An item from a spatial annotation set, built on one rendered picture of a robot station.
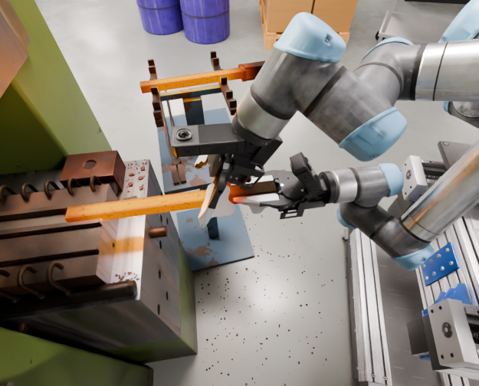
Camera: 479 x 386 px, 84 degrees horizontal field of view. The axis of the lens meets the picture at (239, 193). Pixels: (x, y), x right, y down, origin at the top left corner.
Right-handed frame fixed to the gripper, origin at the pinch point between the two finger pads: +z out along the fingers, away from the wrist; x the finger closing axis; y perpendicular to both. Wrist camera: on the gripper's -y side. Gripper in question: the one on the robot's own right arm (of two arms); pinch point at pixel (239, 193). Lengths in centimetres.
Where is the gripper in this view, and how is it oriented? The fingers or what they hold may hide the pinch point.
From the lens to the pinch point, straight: 55.5
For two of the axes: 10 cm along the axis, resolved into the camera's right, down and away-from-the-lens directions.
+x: -1.5, -8.0, 5.9
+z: -9.9, 1.3, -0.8
